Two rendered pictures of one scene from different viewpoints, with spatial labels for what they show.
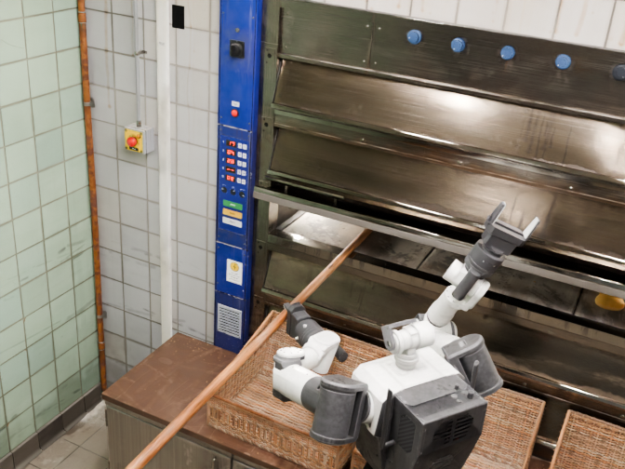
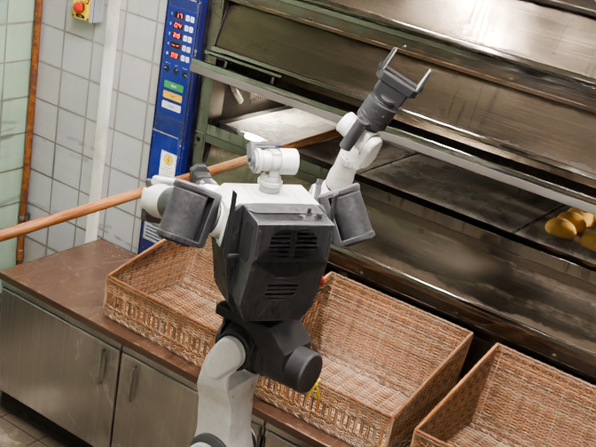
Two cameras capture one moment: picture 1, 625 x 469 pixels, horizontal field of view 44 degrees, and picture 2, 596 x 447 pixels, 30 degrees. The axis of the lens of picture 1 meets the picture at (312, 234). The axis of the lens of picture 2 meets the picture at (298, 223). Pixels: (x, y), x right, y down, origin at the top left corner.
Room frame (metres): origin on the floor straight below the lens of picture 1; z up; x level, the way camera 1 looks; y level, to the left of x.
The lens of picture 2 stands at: (-0.98, -0.69, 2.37)
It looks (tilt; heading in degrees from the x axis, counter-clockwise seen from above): 22 degrees down; 7
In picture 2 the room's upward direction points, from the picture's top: 10 degrees clockwise
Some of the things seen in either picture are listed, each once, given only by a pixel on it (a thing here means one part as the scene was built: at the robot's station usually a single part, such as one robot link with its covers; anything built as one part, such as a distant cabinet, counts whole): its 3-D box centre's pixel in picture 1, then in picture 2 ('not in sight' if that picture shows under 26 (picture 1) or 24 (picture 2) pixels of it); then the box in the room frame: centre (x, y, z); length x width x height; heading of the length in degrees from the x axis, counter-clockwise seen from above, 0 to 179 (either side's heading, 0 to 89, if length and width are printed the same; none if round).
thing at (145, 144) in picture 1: (139, 138); (88, 6); (2.97, 0.74, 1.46); 0.10 x 0.07 x 0.10; 66
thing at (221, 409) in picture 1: (301, 388); (212, 290); (2.39, -0.01, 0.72); 0.56 x 0.49 x 0.28; 64
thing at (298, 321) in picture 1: (302, 328); (202, 189); (2.08, 0.01, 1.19); 0.12 x 0.10 x 0.13; 32
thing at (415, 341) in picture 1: (410, 341); (274, 165); (1.64, -0.27, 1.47); 0.10 x 0.07 x 0.09; 121
